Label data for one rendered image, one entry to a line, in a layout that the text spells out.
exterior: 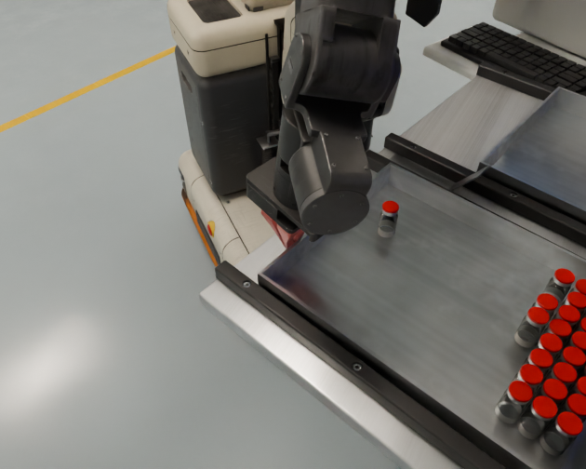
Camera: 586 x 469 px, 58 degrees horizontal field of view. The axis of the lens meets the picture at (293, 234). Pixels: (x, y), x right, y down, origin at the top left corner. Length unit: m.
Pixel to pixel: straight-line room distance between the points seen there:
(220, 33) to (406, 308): 0.89
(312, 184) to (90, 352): 1.35
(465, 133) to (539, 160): 0.12
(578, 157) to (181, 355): 1.17
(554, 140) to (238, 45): 0.77
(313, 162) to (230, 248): 1.08
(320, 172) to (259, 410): 1.15
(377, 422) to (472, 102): 0.59
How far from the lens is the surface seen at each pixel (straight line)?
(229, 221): 1.55
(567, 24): 1.35
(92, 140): 2.46
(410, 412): 0.53
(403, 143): 0.80
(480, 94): 0.99
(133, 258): 1.90
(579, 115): 0.99
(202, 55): 1.34
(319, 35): 0.42
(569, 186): 0.83
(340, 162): 0.41
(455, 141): 0.86
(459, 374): 0.58
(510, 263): 0.69
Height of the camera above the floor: 1.37
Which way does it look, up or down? 46 degrees down
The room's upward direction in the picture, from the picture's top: straight up
